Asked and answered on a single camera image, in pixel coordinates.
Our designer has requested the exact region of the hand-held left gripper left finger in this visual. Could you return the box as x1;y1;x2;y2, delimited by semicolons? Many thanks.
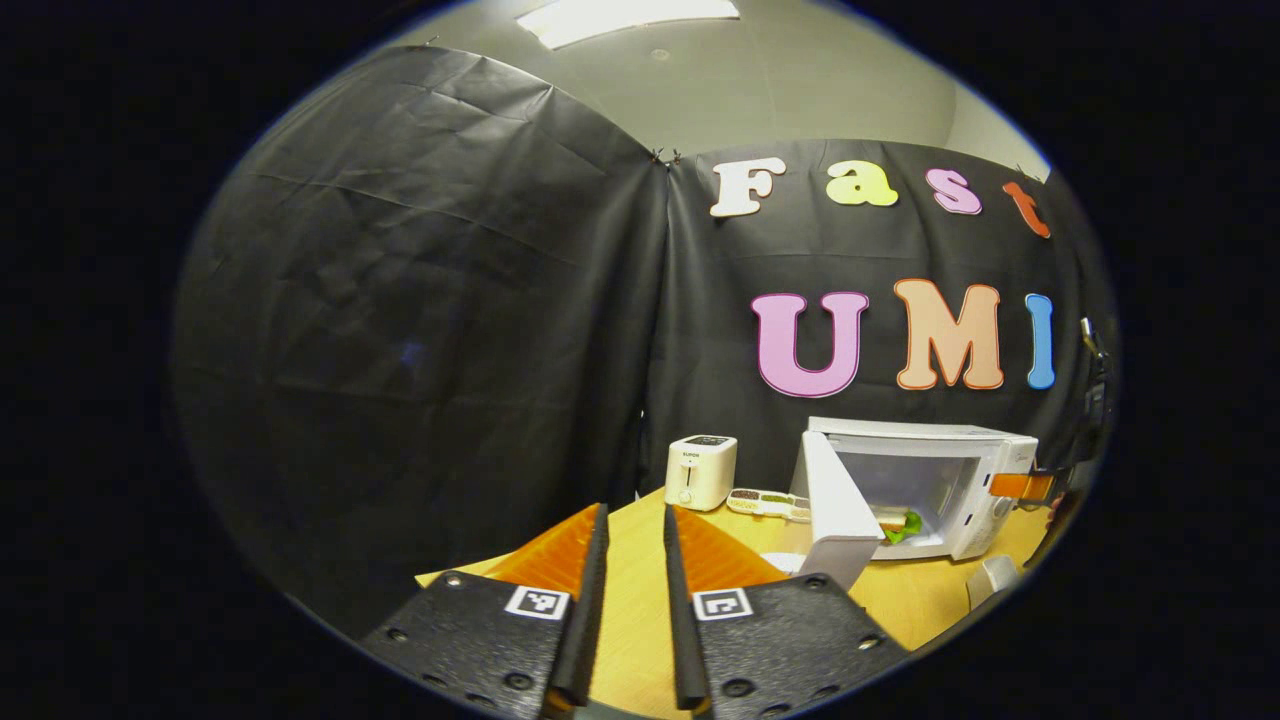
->
358;502;611;719

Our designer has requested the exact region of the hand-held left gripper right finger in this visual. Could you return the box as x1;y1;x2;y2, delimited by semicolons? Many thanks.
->
662;502;913;720

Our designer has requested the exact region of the white microwave oven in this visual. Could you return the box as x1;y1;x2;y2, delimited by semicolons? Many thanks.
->
790;417;1039;591

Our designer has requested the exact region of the lettuce sandwich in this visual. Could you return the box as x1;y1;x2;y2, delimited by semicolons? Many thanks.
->
875;508;924;546

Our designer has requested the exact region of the white food tray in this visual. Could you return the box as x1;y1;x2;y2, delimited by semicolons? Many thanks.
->
965;555;1021;611

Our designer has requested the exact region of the white compartment spice tray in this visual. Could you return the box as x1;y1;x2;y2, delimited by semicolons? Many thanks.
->
727;487;813;523

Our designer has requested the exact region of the white toaster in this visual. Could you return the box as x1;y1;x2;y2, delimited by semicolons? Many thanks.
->
665;435;738;512

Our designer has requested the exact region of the black backdrop cloth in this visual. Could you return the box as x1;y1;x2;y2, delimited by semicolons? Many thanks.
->
170;45;1119;636

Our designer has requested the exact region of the long ceiling light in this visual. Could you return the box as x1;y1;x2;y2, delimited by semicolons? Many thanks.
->
515;0;742;50

